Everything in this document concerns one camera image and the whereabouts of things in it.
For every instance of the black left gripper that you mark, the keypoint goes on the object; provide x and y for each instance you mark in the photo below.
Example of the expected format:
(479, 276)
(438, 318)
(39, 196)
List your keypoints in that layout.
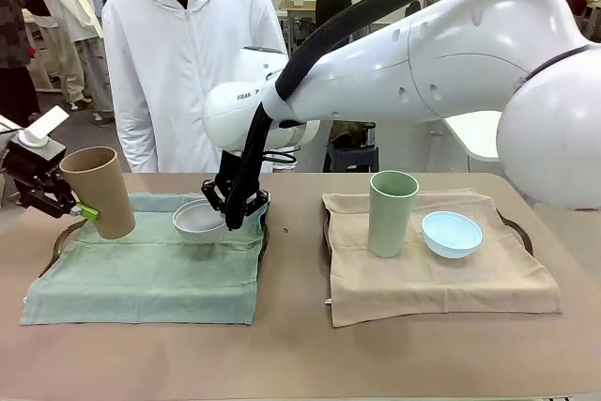
(35, 164)

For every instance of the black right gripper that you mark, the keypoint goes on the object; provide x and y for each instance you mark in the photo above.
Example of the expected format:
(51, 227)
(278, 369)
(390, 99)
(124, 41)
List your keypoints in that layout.
(230, 168)

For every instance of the beige plastic cup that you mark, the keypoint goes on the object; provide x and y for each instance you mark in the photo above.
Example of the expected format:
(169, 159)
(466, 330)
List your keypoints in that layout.
(101, 194)

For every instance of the white bowl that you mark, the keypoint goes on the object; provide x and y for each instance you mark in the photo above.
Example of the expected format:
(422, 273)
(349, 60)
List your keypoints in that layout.
(197, 229)

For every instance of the light green plastic cup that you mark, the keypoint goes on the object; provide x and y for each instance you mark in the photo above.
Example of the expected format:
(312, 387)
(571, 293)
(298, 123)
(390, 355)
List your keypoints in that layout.
(392, 213)

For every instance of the light blue bowl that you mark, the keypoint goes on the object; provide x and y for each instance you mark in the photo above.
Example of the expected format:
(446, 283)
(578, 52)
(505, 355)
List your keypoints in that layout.
(451, 241)

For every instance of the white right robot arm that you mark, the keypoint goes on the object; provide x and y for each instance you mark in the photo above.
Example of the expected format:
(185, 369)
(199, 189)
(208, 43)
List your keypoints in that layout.
(446, 58)

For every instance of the person's right forearm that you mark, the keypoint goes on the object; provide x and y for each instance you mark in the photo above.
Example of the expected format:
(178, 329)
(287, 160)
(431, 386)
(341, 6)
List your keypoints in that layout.
(131, 138)

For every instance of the mint green cloth mat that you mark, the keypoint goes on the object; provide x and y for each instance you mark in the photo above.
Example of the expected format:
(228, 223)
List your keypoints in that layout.
(141, 279)

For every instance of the beige cloth mat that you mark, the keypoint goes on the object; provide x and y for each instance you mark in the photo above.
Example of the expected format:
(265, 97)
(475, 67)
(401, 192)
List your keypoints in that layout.
(422, 288)

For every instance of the dark grey stool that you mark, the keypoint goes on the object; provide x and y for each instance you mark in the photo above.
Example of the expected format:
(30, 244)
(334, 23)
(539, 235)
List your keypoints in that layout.
(349, 153)

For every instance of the dark green bag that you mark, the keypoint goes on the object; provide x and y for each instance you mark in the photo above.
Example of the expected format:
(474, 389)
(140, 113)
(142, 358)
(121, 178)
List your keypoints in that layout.
(347, 133)

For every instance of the person in white jacket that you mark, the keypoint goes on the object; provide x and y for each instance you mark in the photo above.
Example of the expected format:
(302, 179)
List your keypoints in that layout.
(178, 67)

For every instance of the grey work table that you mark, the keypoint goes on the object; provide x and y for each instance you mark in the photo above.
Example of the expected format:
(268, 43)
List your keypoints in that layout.
(293, 5)

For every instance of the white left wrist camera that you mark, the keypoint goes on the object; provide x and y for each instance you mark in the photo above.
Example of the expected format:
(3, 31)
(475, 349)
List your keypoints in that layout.
(40, 131)

